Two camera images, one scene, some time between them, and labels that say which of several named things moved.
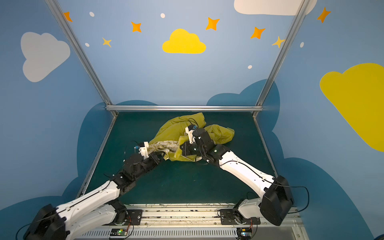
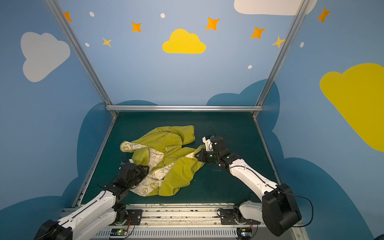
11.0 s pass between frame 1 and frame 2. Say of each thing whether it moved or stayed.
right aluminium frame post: stayed
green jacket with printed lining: moved
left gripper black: stayed
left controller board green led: stayed
